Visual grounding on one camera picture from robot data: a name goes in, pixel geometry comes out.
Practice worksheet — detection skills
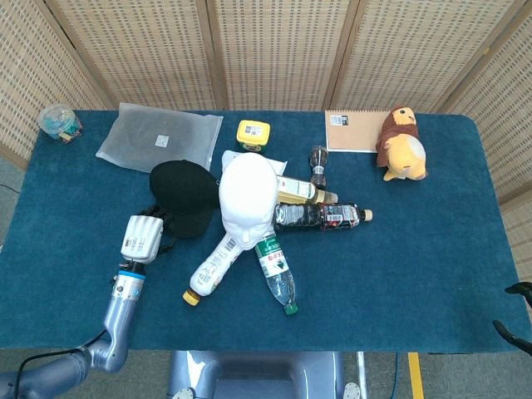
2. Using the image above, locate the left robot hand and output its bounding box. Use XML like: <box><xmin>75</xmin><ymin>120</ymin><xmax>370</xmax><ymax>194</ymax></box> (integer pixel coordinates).
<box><xmin>120</xmin><ymin>205</ymin><xmax>175</xmax><ymax>264</ymax></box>

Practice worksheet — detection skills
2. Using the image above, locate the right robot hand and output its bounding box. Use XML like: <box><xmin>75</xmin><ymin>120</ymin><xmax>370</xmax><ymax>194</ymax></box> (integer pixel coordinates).
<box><xmin>492</xmin><ymin>281</ymin><xmax>532</xmax><ymax>357</ymax></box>

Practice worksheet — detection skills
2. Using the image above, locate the black baseball cap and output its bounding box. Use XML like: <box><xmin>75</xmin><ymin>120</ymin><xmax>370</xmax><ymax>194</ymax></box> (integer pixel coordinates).
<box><xmin>149</xmin><ymin>160</ymin><xmax>221</xmax><ymax>239</ymax></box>

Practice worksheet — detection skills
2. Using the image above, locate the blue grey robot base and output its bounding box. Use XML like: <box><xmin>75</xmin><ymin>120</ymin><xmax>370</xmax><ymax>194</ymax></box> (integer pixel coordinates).
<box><xmin>165</xmin><ymin>350</ymin><xmax>369</xmax><ymax>399</ymax></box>

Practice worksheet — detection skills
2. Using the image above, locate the white mannequin head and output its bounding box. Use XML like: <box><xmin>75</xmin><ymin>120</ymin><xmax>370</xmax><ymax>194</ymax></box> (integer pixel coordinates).
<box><xmin>219</xmin><ymin>152</ymin><xmax>280</xmax><ymax>252</ymax></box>

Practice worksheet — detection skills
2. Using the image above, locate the green cap water bottle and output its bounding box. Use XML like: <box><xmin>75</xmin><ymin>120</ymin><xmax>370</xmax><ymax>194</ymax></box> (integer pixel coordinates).
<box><xmin>254</xmin><ymin>233</ymin><xmax>299</xmax><ymax>316</ymax></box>

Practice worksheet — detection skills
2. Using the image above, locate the white label tea bottle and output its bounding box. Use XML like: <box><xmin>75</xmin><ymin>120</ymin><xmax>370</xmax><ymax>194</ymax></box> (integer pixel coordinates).
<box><xmin>182</xmin><ymin>236</ymin><xmax>242</xmax><ymax>308</ymax></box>

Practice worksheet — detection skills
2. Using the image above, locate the translucent zip bag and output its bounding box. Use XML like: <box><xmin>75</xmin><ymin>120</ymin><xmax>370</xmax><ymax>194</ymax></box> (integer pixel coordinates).
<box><xmin>95</xmin><ymin>102</ymin><xmax>224</xmax><ymax>175</ymax></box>

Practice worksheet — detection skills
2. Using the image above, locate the yellow floor tape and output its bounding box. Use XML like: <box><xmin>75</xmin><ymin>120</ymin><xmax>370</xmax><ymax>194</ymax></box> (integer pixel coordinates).
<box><xmin>407</xmin><ymin>352</ymin><xmax>426</xmax><ymax>399</ymax></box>

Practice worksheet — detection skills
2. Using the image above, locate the blue felt table cover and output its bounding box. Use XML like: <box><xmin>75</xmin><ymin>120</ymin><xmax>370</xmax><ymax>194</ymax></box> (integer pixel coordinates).
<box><xmin>0</xmin><ymin>108</ymin><xmax>532</xmax><ymax>354</ymax></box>

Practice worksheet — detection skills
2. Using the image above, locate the clear jar of clips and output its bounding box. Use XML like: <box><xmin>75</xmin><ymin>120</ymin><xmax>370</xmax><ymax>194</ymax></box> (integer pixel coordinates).
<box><xmin>37</xmin><ymin>104</ymin><xmax>83</xmax><ymax>145</ymax></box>

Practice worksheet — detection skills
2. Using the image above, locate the yellow lidded box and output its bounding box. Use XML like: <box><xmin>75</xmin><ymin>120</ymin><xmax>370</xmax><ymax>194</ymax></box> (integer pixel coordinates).
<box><xmin>235</xmin><ymin>119</ymin><xmax>272</xmax><ymax>153</ymax></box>

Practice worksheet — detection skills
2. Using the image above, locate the white table leg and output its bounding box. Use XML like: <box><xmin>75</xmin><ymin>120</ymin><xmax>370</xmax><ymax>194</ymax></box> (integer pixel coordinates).
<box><xmin>356</xmin><ymin>351</ymin><xmax>369</xmax><ymax>399</ymax></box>

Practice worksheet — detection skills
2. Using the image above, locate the yellow tea bottle green label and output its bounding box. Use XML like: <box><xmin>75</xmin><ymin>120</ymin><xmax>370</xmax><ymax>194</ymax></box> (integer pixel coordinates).
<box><xmin>276</xmin><ymin>175</ymin><xmax>339</xmax><ymax>205</ymax></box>

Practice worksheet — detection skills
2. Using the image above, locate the dark coffee bottle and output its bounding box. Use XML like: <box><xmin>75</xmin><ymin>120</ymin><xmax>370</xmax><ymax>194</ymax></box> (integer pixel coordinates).
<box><xmin>273</xmin><ymin>202</ymin><xmax>373</xmax><ymax>232</ymax></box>

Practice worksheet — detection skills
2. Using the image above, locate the small dark grinder bottle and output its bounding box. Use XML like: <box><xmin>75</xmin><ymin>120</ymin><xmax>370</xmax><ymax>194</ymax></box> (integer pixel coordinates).
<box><xmin>308</xmin><ymin>145</ymin><xmax>329</xmax><ymax>186</ymax></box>

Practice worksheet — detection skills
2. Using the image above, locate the yellow brown plush toy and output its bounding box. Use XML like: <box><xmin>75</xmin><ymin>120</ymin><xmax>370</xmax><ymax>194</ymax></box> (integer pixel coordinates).
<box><xmin>376</xmin><ymin>105</ymin><xmax>429</xmax><ymax>182</ymax></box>

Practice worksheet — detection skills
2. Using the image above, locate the woven bamboo folding screen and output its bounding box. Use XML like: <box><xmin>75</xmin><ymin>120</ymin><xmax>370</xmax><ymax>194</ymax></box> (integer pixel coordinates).
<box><xmin>0</xmin><ymin>0</ymin><xmax>532</xmax><ymax>288</ymax></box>

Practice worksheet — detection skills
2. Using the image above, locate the kraft spiral notebook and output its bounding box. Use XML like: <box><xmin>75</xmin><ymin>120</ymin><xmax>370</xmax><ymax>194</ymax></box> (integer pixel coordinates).
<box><xmin>324</xmin><ymin>108</ymin><xmax>396</xmax><ymax>155</ymax></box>

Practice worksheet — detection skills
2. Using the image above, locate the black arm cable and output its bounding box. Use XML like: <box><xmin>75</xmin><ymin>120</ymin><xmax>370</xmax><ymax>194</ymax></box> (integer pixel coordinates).
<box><xmin>15</xmin><ymin>328</ymin><xmax>110</xmax><ymax>386</ymax></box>

